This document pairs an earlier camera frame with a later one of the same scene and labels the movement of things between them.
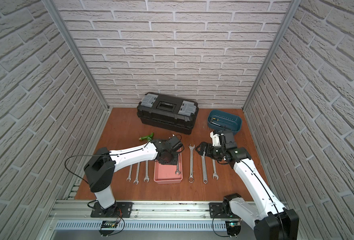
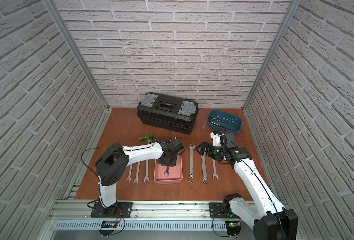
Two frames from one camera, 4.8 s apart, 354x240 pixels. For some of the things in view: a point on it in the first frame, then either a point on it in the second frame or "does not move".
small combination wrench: x=137 y=180 does not move
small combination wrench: x=177 y=171 to x=167 y=171
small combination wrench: x=146 y=177 does not move
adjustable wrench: x=204 y=167 does not move
